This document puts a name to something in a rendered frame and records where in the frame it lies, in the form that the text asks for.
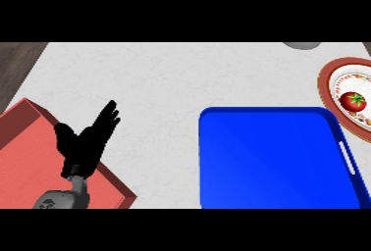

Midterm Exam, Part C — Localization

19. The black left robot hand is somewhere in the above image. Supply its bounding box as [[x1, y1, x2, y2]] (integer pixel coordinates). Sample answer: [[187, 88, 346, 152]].
[[51, 99, 121, 179]]

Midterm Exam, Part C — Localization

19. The red tray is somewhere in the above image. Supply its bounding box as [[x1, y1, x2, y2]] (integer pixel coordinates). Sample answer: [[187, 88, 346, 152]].
[[0, 96, 139, 210]]

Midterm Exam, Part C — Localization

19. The blue tray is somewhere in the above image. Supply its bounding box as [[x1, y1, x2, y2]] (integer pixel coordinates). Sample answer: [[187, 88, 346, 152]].
[[198, 106, 371, 210]]

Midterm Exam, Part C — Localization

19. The red rimmed patterned plate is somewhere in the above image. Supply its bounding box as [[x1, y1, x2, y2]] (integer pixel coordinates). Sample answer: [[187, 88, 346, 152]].
[[316, 56, 371, 144]]

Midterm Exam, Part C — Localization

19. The red tomato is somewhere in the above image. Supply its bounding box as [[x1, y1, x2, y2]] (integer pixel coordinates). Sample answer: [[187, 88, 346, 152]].
[[338, 91, 368, 113]]

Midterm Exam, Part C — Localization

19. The grey round object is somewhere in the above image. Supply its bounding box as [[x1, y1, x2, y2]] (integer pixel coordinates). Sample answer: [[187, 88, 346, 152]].
[[281, 41, 322, 51]]

